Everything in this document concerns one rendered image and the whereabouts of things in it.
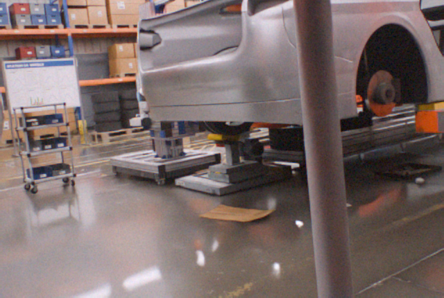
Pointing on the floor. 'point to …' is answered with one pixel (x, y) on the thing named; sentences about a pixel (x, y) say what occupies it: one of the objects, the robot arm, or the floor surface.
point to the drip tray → (408, 170)
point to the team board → (41, 86)
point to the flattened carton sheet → (226, 213)
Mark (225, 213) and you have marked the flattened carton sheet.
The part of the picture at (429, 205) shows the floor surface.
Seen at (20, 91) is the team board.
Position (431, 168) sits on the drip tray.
